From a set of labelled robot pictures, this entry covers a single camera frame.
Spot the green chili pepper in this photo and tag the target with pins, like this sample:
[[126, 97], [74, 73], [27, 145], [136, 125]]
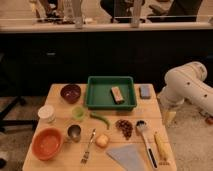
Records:
[[101, 118]]

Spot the pine cone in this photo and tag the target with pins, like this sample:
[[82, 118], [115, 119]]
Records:
[[125, 127]]

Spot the green plastic tray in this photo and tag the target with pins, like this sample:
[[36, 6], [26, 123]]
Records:
[[99, 95]]

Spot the small metal cup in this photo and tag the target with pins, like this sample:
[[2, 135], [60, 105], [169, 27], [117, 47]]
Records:
[[74, 133]]

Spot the dark red bowl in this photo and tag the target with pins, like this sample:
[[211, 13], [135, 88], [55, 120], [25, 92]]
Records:
[[71, 93]]

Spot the orange bowl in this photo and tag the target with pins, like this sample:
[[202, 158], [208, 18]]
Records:
[[47, 144]]

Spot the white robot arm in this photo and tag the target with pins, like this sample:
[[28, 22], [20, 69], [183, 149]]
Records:
[[185, 82]]

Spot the grey blue cloth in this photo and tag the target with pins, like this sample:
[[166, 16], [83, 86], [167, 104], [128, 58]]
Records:
[[128, 157]]

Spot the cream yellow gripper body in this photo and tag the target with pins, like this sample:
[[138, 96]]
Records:
[[168, 114]]

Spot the blue sponge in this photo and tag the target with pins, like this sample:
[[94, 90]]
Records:
[[144, 91]]

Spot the small green cup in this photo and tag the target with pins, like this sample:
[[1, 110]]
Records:
[[78, 113]]

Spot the black office chair base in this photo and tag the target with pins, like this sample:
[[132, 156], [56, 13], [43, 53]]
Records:
[[9, 118]]

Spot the yellow corn cob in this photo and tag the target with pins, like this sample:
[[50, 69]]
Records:
[[161, 147]]

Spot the dish brush white handle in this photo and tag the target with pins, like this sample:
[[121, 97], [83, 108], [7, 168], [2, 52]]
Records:
[[141, 127]]

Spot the tan rectangular eraser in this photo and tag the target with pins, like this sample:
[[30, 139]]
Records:
[[117, 95]]

